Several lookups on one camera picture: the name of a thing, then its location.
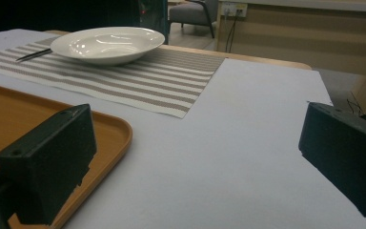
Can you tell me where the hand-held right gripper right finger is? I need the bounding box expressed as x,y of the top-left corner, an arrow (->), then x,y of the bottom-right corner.
297,101 -> 366,220

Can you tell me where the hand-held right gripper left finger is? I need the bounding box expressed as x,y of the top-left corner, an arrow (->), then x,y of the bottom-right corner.
0,103 -> 98,226

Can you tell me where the orange plastic tray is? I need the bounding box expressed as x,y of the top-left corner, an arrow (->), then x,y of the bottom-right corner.
0,81 -> 133,229

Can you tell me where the striped grey white placemat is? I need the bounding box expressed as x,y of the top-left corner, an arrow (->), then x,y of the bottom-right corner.
0,35 -> 227,119

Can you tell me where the white table cover sheet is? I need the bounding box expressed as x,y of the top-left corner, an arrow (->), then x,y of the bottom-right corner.
0,28 -> 366,229

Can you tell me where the white shallow bowl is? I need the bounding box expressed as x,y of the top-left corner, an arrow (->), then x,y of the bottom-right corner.
50,26 -> 166,67

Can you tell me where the grey armchair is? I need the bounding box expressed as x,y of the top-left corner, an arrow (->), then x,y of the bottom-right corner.
167,0 -> 219,39

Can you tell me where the tangle of thin black wires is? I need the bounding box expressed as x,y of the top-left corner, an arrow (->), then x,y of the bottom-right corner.
346,91 -> 366,123

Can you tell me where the black power cable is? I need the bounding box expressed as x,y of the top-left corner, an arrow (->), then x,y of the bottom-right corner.
224,10 -> 241,53

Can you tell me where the white wall socket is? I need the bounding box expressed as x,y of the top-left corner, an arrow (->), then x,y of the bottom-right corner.
220,2 -> 249,18

